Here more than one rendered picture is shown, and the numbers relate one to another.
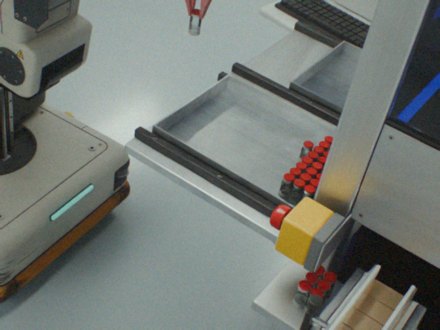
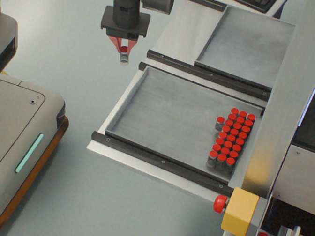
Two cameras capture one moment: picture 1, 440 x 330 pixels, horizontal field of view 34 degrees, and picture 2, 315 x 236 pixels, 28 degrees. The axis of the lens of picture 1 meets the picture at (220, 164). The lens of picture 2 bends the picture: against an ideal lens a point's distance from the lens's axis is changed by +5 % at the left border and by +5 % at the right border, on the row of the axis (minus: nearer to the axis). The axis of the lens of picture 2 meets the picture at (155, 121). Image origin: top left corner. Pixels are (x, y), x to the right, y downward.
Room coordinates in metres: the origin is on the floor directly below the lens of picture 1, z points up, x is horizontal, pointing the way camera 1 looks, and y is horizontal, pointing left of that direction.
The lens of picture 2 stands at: (0.15, 0.16, 2.15)
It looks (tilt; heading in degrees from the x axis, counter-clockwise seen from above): 51 degrees down; 351
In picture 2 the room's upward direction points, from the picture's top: 6 degrees clockwise
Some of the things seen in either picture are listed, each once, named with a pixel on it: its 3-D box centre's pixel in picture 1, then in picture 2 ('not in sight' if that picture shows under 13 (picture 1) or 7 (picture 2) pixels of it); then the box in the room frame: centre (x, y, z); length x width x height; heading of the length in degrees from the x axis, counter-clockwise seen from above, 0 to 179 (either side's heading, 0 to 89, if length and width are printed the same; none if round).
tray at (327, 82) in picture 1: (381, 97); (265, 55); (1.39, -0.33, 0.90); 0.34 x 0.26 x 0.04; 62
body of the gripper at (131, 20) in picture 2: not in sight; (126, 12); (1.17, 0.09, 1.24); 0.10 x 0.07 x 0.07; 76
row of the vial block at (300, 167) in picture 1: (307, 165); (222, 136); (1.08, -0.17, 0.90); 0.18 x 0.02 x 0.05; 152
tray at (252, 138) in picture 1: (259, 143); (183, 123); (1.14, -0.07, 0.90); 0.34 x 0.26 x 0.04; 62
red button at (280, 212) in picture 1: (283, 219); (222, 204); (0.83, -0.12, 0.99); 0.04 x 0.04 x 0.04; 62
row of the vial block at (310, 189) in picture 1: (327, 177); (239, 143); (1.06, -0.20, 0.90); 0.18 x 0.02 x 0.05; 152
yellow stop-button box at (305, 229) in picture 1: (308, 233); (243, 213); (0.81, -0.16, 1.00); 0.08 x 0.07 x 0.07; 62
